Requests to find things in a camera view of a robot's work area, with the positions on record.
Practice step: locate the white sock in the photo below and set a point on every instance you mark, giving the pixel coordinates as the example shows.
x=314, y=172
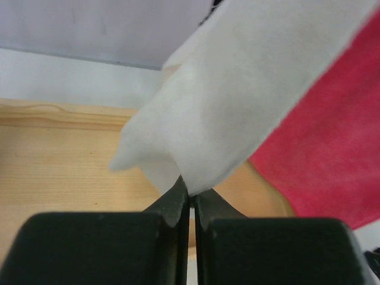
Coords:
x=250, y=63

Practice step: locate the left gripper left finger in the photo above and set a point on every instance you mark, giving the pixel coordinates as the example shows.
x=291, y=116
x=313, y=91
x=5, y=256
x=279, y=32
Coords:
x=147, y=247

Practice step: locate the wooden clothes rack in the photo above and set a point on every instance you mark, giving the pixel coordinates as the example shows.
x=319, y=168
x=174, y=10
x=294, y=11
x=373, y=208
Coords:
x=53, y=159

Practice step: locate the pink towel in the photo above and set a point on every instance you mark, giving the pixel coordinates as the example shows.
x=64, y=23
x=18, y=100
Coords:
x=324, y=156

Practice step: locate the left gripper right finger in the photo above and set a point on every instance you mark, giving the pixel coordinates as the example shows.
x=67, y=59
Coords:
x=235, y=249

